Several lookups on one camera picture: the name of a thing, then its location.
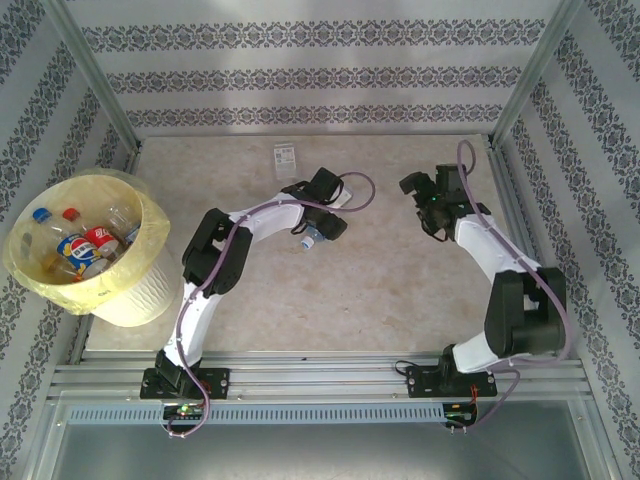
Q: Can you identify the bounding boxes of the clear ribbed water bottle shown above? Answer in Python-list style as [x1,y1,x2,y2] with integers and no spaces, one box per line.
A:
[107,202,139,234]

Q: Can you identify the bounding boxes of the grey slotted cable duct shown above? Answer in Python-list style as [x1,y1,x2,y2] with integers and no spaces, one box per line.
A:
[67,402,449,426]

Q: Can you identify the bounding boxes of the red label cola bottle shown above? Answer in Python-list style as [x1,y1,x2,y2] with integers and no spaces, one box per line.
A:
[62,205,119,261]

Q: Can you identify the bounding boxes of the blue yellow label cola bottle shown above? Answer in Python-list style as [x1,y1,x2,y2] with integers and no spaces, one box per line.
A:
[32,207,109,281]

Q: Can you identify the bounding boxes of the small controller board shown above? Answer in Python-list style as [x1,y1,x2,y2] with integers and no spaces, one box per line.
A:
[162,403,205,421]
[443,407,479,427]

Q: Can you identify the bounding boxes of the white bin with yellow bag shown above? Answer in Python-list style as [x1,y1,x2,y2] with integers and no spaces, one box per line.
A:
[3,168,171,317]

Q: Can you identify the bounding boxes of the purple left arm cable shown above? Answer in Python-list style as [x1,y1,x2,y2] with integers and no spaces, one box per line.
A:
[162,171,377,441]

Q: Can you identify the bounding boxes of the aluminium frame post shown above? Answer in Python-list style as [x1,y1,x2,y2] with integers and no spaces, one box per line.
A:
[44,0,144,154]
[489,0,591,151]

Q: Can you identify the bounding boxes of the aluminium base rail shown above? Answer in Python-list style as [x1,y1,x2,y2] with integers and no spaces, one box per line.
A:
[49,349,589,401]

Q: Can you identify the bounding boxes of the white ribbed bin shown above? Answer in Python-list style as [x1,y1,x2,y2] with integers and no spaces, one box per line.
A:
[89,244,181,329]

